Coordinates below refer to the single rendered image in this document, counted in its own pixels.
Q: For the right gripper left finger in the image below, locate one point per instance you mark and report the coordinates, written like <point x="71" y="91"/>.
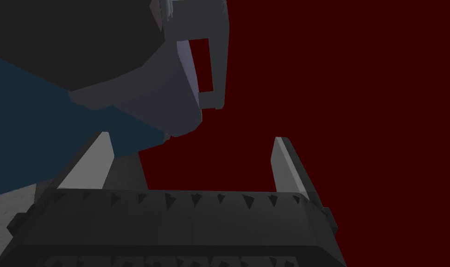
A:
<point x="89" y="167"/>

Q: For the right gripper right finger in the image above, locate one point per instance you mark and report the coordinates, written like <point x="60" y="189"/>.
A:
<point x="287" y="174"/>

